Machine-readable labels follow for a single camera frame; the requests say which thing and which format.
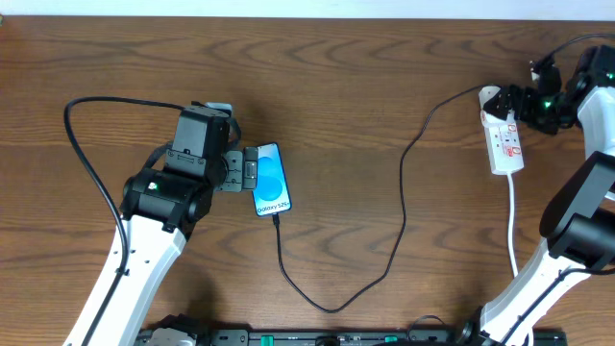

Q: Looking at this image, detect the white power strip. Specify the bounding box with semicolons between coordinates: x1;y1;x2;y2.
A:
479;86;524;176

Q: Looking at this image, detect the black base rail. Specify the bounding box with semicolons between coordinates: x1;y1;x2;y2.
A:
134;328;568;346

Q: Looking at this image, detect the black charger cable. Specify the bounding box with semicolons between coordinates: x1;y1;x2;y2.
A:
271;83;504;314

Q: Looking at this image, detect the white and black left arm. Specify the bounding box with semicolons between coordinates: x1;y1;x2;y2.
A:
65;102;258;345

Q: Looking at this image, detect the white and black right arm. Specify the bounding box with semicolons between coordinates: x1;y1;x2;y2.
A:
456;45;614;345

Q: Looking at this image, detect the blue Samsung Galaxy smartphone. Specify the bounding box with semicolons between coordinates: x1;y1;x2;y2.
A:
253;142;292;217

